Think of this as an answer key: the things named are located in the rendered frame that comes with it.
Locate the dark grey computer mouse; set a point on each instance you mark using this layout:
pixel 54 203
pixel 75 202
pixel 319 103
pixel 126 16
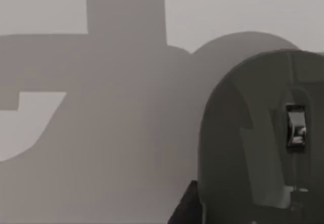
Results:
pixel 253 137

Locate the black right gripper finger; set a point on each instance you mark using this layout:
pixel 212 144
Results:
pixel 189 206

